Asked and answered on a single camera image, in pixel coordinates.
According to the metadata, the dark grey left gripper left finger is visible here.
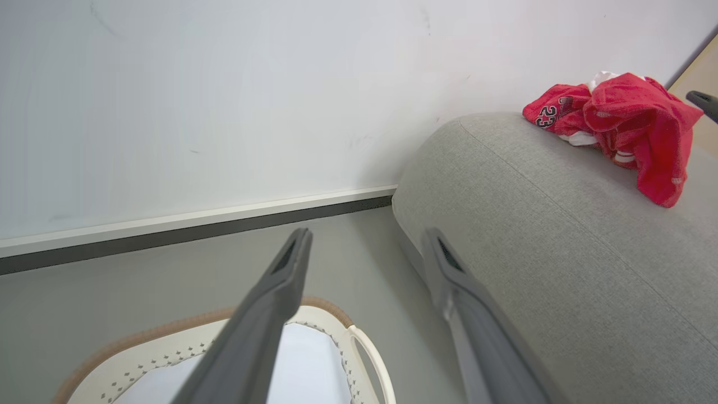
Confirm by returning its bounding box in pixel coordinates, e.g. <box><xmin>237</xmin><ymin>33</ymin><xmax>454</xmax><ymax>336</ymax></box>
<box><xmin>171</xmin><ymin>227</ymin><xmax>314</xmax><ymax>404</ymax></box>

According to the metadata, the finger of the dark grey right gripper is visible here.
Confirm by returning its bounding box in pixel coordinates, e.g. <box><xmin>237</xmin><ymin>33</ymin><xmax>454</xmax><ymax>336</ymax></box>
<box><xmin>685</xmin><ymin>90</ymin><xmax>718</xmax><ymax>124</ymax></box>

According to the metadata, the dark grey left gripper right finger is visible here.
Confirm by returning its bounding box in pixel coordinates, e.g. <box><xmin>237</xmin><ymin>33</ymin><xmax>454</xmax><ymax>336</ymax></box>
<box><xmin>421</xmin><ymin>227</ymin><xmax>568</xmax><ymax>404</ymax></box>

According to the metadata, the red basketball jersey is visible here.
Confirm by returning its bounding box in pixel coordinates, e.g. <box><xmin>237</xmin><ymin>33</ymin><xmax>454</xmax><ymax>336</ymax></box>
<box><xmin>522</xmin><ymin>71</ymin><xmax>704</xmax><ymax>208</ymax></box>

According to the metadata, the white laundry basket brown rim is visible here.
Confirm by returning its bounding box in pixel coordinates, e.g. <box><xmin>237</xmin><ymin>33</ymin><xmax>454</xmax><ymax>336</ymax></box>
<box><xmin>52</xmin><ymin>296</ymin><xmax>397</xmax><ymax>404</ymax></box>

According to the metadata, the beige panel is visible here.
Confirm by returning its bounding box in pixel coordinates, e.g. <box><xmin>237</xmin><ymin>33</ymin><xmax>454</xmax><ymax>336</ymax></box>
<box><xmin>666</xmin><ymin>34</ymin><xmax>718</xmax><ymax>160</ymax></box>

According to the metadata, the white cloth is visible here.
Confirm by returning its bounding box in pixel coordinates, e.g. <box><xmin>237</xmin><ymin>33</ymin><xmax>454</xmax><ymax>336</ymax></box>
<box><xmin>112</xmin><ymin>323</ymin><xmax>354</xmax><ymax>404</ymax></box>

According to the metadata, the white and black baseboard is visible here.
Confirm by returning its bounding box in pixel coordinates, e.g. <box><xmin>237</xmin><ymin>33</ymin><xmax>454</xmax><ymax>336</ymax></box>
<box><xmin>0</xmin><ymin>184</ymin><xmax>399</xmax><ymax>276</ymax></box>

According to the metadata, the grey fabric sofa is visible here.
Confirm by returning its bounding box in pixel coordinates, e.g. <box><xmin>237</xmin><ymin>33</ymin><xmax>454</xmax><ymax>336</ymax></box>
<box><xmin>392</xmin><ymin>112</ymin><xmax>718</xmax><ymax>404</ymax></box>

